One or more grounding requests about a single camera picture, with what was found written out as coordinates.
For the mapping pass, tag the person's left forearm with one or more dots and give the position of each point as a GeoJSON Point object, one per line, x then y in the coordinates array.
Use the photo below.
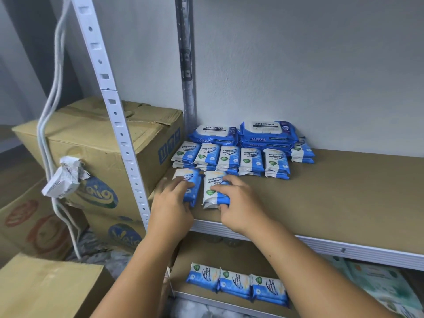
{"type": "Point", "coordinates": [139, 281]}

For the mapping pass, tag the person's left hand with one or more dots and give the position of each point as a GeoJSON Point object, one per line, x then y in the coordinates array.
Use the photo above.
{"type": "Point", "coordinates": [171, 212]}

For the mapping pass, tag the grey metal shelf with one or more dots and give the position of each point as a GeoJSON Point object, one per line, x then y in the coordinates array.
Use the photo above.
{"type": "Point", "coordinates": [371, 251]}

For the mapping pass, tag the person's right forearm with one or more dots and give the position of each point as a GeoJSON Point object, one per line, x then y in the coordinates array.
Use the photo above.
{"type": "Point", "coordinates": [318, 278]}

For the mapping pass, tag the cardboard box blue print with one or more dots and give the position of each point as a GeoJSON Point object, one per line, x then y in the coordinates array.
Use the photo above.
{"type": "Point", "coordinates": [99, 129]}
{"type": "Point", "coordinates": [122, 232]}

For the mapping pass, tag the group of blue wipe packets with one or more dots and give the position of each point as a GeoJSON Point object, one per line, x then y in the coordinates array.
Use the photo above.
{"type": "Point", "coordinates": [248, 159]}

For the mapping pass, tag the plain cardboard box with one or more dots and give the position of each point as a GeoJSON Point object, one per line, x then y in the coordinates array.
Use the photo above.
{"type": "Point", "coordinates": [46, 288]}

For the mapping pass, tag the person's right hand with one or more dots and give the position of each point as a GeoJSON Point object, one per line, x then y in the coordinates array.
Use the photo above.
{"type": "Point", "coordinates": [245, 212]}

